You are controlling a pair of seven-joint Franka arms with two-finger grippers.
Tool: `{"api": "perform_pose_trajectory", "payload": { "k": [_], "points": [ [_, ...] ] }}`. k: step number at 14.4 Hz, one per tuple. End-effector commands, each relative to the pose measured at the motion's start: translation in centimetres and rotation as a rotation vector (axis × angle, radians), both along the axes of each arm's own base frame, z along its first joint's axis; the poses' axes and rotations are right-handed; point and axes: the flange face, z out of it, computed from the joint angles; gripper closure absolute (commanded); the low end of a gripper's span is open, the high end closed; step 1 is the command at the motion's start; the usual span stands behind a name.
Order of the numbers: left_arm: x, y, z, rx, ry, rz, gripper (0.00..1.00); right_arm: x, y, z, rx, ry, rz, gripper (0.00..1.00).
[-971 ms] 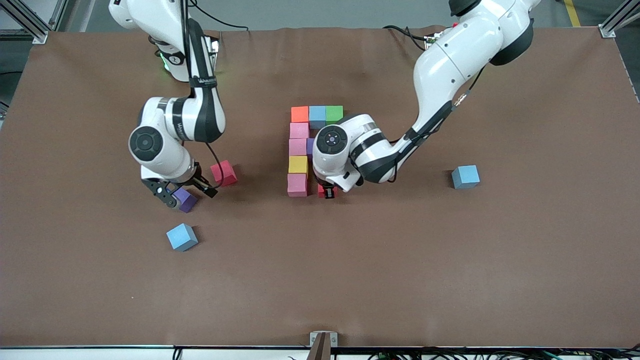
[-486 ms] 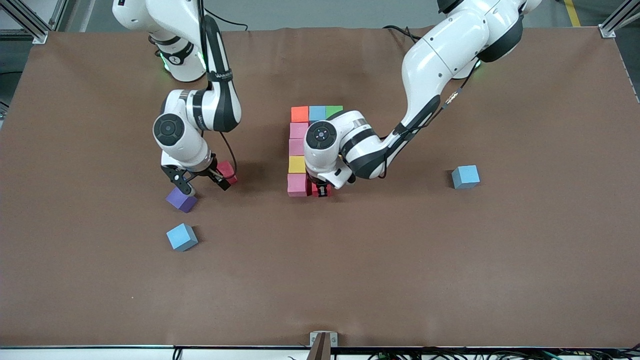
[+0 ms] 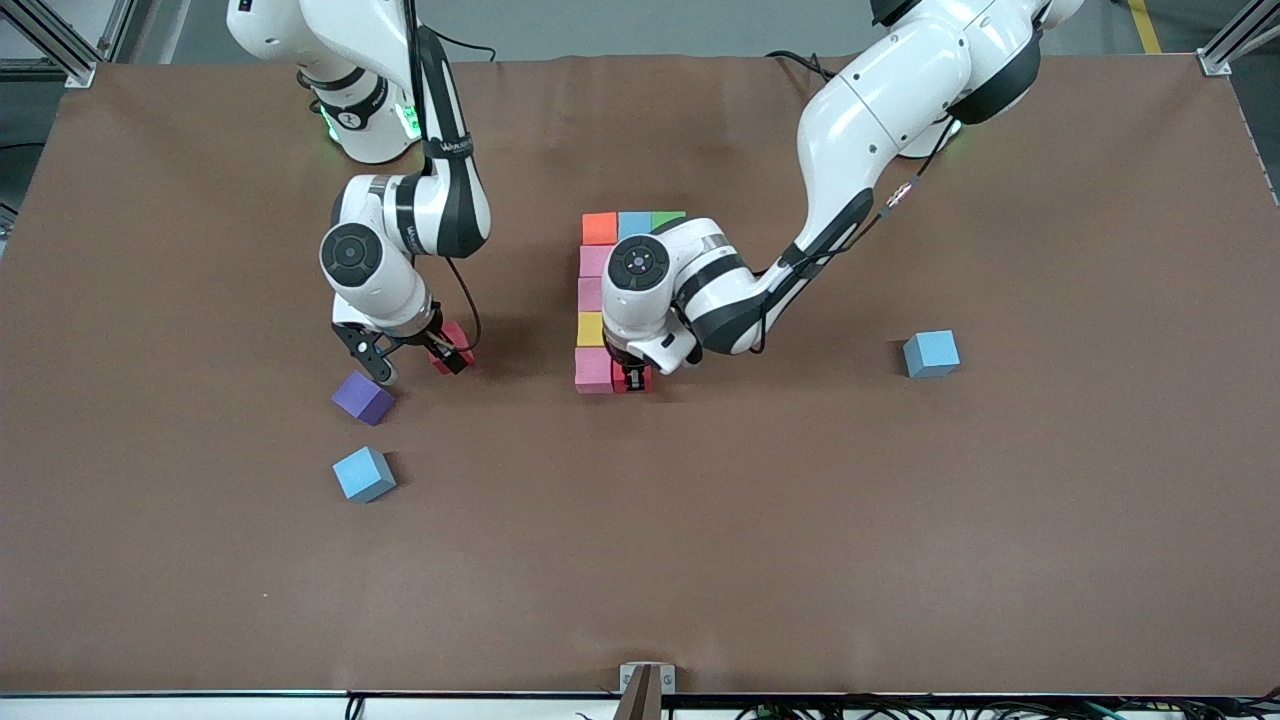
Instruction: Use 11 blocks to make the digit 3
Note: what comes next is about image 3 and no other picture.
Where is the purple foam block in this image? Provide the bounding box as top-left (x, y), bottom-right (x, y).
top-left (331, 370), bottom-right (396, 427)

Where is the light blue foam block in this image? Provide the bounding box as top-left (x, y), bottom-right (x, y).
top-left (332, 446), bottom-right (398, 504)
top-left (902, 330), bottom-right (962, 380)

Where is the brown table cover sheet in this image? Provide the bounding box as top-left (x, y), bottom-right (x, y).
top-left (0, 50), bottom-right (1280, 698)

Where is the yellow floor tape strip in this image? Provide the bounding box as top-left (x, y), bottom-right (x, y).
top-left (1128, 0), bottom-right (1167, 56)

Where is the grey metal edge bracket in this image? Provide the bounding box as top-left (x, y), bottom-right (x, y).
top-left (619, 662), bottom-right (677, 695)

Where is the black right base cable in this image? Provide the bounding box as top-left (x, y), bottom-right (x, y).
top-left (430, 30), bottom-right (496, 63)

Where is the black base cable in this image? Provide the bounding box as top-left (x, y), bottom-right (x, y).
top-left (430, 30), bottom-right (496, 63)
top-left (765, 48), bottom-right (836, 81)

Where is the brown post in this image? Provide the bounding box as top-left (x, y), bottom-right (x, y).
top-left (613, 667), bottom-right (664, 720)

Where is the black left base cable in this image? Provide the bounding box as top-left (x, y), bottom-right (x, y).
top-left (765, 48), bottom-right (836, 81)

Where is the white table edge rail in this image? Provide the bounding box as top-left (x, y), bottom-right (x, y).
top-left (0, 692), bottom-right (1280, 720)

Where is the aluminium frame profile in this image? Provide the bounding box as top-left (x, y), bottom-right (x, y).
top-left (0, 0), bottom-right (133, 89)
top-left (1198, 0), bottom-right (1280, 77)

